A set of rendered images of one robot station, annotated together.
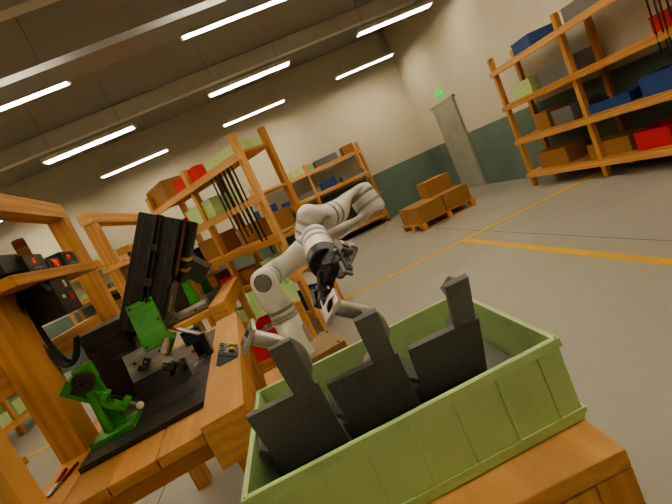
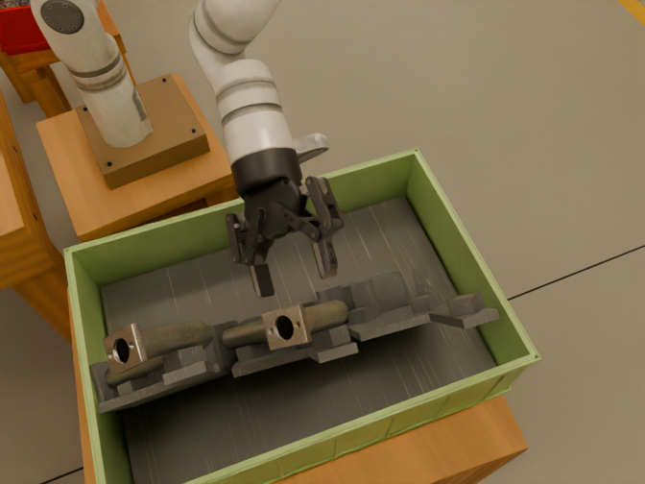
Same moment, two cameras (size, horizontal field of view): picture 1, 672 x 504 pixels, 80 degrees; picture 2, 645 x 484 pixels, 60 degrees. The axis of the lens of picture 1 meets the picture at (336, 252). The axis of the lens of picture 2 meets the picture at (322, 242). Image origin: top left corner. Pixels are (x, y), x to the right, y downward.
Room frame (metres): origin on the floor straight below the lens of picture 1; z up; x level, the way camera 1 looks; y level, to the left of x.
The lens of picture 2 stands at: (0.48, 0.07, 1.72)
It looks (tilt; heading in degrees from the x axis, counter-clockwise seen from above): 59 degrees down; 345
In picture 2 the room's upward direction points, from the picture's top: straight up
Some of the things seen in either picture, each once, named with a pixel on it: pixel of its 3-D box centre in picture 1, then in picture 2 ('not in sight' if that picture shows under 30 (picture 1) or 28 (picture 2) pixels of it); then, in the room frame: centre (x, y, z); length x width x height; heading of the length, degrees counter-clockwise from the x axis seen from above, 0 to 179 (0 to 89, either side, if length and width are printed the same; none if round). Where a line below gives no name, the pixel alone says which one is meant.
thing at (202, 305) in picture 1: (169, 322); not in sight; (1.89, 0.86, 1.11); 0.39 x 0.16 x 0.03; 103
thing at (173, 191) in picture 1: (234, 248); not in sight; (5.16, 1.17, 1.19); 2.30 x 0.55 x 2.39; 48
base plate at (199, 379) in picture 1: (169, 378); not in sight; (1.79, 0.94, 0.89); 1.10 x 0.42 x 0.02; 13
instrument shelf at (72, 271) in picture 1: (39, 282); not in sight; (1.73, 1.19, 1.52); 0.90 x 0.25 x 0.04; 13
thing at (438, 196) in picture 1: (432, 200); not in sight; (7.61, -2.09, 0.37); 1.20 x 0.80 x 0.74; 105
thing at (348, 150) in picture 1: (317, 206); not in sight; (10.42, -0.07, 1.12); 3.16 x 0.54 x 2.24; 97
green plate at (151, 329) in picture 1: (149, 322); not in sight; (1.73, 0.86, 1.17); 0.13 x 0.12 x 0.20; 13
